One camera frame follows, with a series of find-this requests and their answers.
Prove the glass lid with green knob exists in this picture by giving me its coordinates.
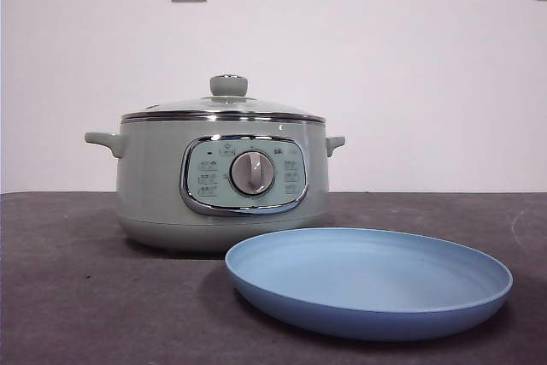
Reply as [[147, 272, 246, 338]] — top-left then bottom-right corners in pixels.
[[120, 74, 323, 123]]

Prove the sage green electric steamer pot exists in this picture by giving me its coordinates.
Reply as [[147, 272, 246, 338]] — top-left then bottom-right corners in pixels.
[[83, 115, 346, 254]]

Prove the blue round plate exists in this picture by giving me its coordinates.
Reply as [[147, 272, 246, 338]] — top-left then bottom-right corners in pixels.
[[224, 227, 515, 331]]

